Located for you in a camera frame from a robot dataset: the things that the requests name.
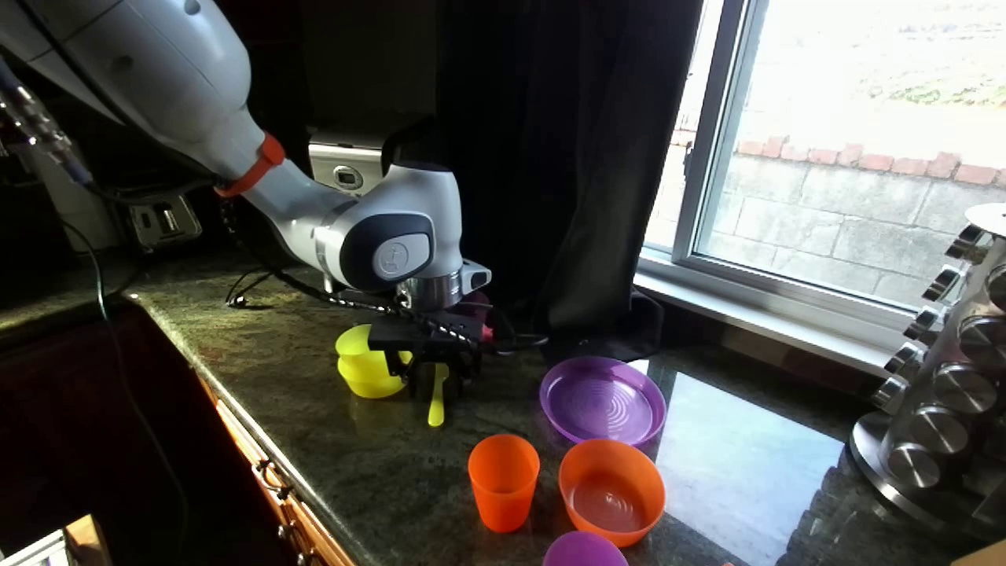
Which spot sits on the window frame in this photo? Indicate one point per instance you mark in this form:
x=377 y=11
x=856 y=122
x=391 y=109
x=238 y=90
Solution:
x=822 y=165

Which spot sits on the yellow plastic spoon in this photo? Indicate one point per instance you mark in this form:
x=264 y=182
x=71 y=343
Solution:
x=437 y=397

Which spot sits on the orange plastic cup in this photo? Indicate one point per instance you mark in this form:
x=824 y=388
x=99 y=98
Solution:
x=505 y=478

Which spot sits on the purple plastic plate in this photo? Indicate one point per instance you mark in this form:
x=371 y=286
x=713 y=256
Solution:
x=592 y=397

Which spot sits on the black curtain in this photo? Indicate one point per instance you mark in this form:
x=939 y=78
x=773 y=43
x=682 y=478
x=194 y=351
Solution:
x=556 y=117

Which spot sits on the yellow plastic cup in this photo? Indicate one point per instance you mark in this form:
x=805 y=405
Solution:
x=367 y=370

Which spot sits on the wall power outlet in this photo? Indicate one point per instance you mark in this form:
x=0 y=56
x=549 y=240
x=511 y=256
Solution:
x=166 y=221

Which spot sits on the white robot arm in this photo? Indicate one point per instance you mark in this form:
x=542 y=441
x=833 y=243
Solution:
x=179 y=72

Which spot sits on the orange plastic bowl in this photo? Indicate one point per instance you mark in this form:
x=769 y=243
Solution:
x=610 y=489

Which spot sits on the purple plastic cup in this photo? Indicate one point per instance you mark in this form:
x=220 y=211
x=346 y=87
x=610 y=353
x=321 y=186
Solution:
x=581 y=548

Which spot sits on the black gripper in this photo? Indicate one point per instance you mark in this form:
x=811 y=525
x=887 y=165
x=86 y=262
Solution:
x=436 y=333

